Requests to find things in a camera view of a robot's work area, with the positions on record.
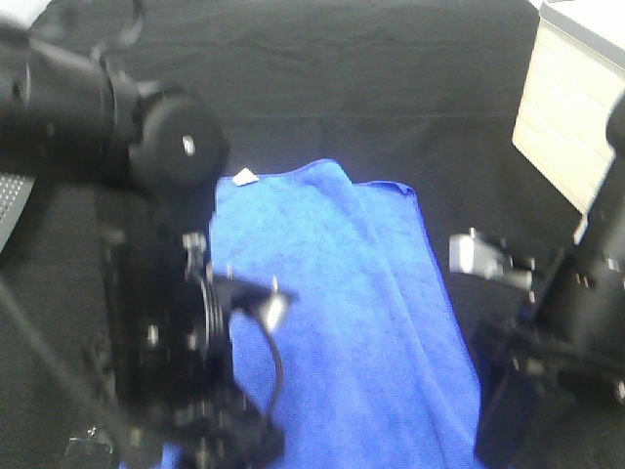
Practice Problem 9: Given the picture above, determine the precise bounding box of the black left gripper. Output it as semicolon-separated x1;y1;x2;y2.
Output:
82;273;287;469

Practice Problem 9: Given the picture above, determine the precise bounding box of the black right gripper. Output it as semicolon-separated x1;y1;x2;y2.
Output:
472;273;625;469

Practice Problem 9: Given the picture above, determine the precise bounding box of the blue microfibre towel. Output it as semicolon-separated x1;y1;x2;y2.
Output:
116;156;494;469

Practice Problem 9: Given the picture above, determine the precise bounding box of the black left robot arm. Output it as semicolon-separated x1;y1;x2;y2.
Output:
1;20;293;468

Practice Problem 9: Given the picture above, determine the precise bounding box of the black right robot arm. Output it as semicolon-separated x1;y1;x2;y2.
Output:
449;100;624;468

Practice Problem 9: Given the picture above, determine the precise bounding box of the clear tape strip left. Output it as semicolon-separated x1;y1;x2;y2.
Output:
62;426;117;468

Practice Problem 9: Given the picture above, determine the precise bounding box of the grey perforated metal basket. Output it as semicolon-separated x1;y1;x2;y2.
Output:
0;172;35;251

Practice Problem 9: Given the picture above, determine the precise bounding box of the white plastic storage box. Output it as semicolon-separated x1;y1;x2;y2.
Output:
511;0;625;216

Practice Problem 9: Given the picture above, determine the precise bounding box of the black table cloth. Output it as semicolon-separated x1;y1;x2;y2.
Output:
0;0;625;469

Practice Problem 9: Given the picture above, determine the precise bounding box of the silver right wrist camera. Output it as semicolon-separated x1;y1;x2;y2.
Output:
448;229;533;291

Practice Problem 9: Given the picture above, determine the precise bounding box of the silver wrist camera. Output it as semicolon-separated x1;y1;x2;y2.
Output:
213;275;299;333
448;229;533;291

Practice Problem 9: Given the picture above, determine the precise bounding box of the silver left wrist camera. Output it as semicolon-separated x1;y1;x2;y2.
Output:
213;275;299;333

